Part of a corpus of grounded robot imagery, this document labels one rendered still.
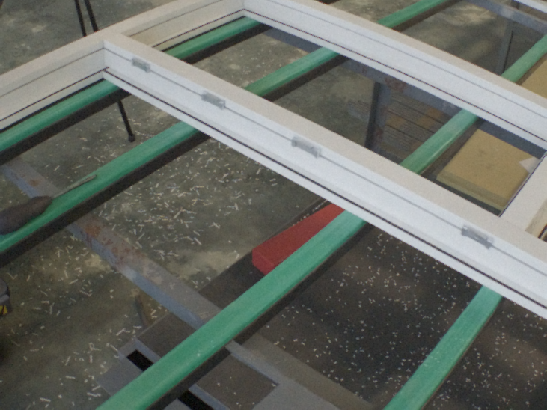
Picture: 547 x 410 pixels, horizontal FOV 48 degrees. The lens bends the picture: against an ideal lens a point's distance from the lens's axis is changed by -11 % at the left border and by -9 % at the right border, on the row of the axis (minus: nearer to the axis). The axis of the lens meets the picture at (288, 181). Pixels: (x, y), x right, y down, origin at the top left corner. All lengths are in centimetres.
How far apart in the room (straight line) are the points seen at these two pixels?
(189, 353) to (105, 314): 122
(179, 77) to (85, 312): 102
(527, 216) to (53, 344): 140
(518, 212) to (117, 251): 58
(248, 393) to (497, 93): 72
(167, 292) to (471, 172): 86
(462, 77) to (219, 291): 62
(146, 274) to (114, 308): 107
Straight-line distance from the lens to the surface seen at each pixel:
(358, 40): 142
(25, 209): 97
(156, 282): 93
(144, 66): 123
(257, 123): 108
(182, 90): 118
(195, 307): 90
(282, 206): 236
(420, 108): 238
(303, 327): 119
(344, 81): 315
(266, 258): 125
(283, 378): 79
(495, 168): 160
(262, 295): 86
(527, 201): 100
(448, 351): 84
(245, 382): 111
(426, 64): 135
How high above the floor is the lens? 150
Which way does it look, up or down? 37 degrees down
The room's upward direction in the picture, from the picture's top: 6 degrees clockwise
